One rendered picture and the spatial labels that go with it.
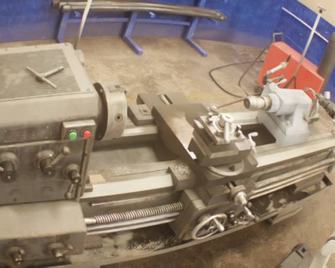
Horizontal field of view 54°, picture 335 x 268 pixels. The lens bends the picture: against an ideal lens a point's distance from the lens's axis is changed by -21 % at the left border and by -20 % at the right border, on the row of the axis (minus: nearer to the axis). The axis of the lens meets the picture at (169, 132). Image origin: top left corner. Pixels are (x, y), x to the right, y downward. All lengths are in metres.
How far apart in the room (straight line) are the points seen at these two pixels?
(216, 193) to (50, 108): 0.94
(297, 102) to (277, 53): 2.35
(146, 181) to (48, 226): 0.58
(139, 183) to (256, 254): 1.43
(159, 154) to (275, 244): 1.41
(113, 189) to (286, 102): 1.19
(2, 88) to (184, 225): 1.19
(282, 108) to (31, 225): 1.62
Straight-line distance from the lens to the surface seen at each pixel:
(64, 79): 1.39
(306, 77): 4.66
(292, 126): 2.50
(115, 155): 2.07
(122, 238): 2.10
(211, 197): 1.84
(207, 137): 1.77
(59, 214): 1.58
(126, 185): 1.76
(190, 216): 1.91
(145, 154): 2.14
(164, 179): 1.85
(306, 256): 2.93
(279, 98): 2.35
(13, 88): 1.32
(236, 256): 2.85
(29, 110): 1.26
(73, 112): 1.31
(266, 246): 3.05
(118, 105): 1.60
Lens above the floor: 2.06
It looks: 35 degrees down
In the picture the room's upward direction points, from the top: 22 degrees clockwise
